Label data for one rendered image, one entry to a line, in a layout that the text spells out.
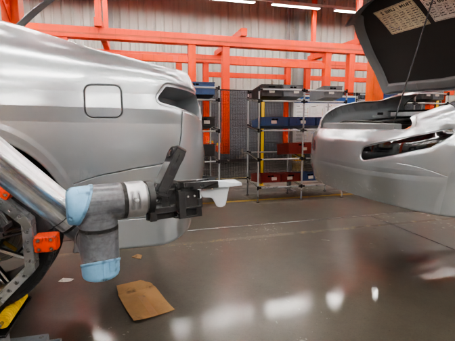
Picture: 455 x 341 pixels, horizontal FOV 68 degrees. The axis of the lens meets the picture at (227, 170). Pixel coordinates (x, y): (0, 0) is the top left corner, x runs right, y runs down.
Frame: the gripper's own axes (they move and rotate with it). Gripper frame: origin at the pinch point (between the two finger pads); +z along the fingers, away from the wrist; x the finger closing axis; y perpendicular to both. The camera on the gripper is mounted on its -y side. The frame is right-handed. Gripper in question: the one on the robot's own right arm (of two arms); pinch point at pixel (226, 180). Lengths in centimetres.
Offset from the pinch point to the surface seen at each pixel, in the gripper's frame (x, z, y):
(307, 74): -713, 703, -256
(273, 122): -385, 309, -66
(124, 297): -200, 13, 96
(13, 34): -107, -45, -68
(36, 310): -215, -47, 95
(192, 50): -597, 268, -249
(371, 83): -219, 344, -94
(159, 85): -85, 14, -43
